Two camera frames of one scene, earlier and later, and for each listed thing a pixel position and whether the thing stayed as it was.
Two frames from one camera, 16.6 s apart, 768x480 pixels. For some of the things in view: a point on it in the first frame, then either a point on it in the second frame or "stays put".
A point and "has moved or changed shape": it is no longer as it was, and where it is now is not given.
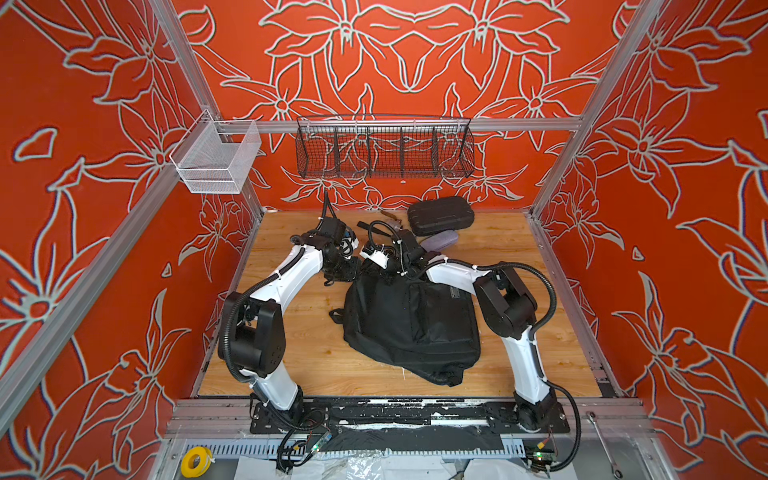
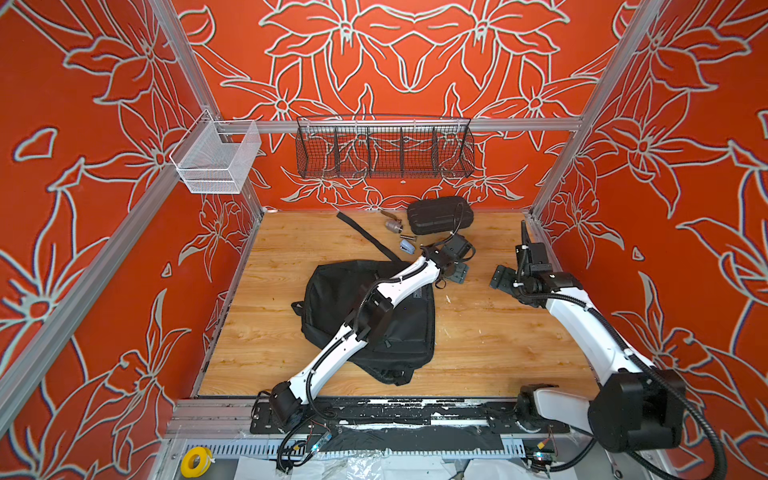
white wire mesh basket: [216, 157] stays put
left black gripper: [351, 272] → [458, 272]
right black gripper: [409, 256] → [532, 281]
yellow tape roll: [205, 455] stays put
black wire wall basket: [384, 146] stays put
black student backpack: [418, 324] has moved or changed shape
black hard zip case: [439, 214] stays put
